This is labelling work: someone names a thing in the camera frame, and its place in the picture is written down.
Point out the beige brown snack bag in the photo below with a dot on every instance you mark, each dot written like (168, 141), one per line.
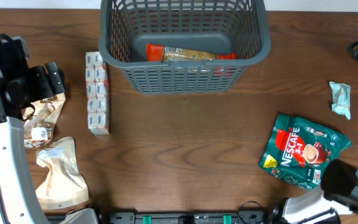
(40, 123)

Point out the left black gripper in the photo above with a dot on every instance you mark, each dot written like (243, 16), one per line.
(45, 88)

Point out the green Nescafe coffee bag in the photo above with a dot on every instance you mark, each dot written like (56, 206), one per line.
(299, 151)

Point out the white tissue multipack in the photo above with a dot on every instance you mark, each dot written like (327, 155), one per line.
(97, 91)

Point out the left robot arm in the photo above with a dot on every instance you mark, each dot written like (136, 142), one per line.
(20, 87)

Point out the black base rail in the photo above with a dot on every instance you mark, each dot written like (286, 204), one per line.
(250, 216)

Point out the grey plastic basket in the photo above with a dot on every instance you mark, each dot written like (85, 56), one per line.
(236, 32)

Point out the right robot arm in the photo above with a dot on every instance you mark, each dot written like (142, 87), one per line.
(336, 195)

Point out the pale green wipes packet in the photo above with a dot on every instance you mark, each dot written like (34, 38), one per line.
(341, 93)

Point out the orange biscuit packet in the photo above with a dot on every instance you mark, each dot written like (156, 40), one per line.
(163, 53)

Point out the plain beige paper pouch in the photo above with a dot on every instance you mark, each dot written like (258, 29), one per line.
(64, 186)

